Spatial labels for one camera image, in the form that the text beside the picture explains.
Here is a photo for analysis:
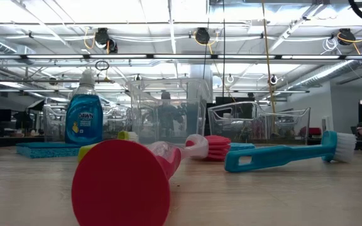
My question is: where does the green dish brush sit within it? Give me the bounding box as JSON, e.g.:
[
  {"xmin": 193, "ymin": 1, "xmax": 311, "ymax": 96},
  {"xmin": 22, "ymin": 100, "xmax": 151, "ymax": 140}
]
[{"xmin": 77, "ymin": 130, "xmax": 140, "ymax": 163}]

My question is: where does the red suction cup dish brush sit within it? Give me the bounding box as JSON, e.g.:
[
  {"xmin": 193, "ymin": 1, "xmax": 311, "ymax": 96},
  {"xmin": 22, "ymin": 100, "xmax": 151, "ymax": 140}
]
[{"xmin": 71, "ymin": 134, "xmax": 232, "ymax": 226}]

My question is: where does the black cable loop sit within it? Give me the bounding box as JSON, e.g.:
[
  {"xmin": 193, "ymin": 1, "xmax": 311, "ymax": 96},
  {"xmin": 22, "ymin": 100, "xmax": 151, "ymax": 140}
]
[{"xmin": 94, "ymin": 60, "xmax": 110, "ymax": 72}]

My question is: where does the black power cable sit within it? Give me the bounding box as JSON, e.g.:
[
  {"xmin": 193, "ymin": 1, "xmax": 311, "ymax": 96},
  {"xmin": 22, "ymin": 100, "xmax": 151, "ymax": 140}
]
[{"xmin": 221, "ymin": 0, "xmax": 226, "ymax": 98}]

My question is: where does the black ceiling cable reel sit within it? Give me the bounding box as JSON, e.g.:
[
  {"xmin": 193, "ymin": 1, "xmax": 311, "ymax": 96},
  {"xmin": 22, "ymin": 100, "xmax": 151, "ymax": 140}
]
[
  {"xmin": 93, "ymin": 27, "xmax": 119, "ymax": 54},
  {"xmin": 337, "ymin": 28, "xmax": 356, "ymax": 46},
  {"xmin": 194, "ymin": 27, "xmax": 211, "ymax": 45}
]

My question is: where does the clear plastic handled bin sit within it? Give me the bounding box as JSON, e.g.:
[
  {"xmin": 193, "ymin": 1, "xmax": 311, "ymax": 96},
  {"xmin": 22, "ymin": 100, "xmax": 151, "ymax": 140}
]
[
  {"xmin": 207, "ymin": 100, "xmax": 311, "ymax": 145},
  {"xmin": 42, "ymin": 102, "xmax": 133, "ymax": 143}
]

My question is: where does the clear plastic storage box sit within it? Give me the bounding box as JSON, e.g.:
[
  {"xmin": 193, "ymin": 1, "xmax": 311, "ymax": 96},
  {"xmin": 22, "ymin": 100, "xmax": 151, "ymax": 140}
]
[{"xmin": 126, "ymin": 78, "xmax": 212, "ymax": 145}]

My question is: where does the blue sponge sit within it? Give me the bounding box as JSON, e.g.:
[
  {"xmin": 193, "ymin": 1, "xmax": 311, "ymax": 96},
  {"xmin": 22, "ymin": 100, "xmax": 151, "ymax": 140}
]
[
  {"xmin": 16, "ymin": 142, "xmax": 82, "ymax": 159},
  {"xmin": 229, "ymin": 143, "xmax": 256, "ymax": 152}
]

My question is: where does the blue dish soap bottle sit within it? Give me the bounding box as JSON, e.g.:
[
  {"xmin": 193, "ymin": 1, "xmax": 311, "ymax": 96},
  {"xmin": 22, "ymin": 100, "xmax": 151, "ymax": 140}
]
[{"xmin": 64, "ymin": 68, "xmax": 104, "ymax": 146}]

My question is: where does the blue dish brush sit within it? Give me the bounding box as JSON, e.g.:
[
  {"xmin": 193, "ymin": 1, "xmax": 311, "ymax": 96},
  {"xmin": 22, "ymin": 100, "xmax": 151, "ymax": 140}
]
[{"xmin": 224, "ymin": 130, "xmax": 357, "ymax": 173}]

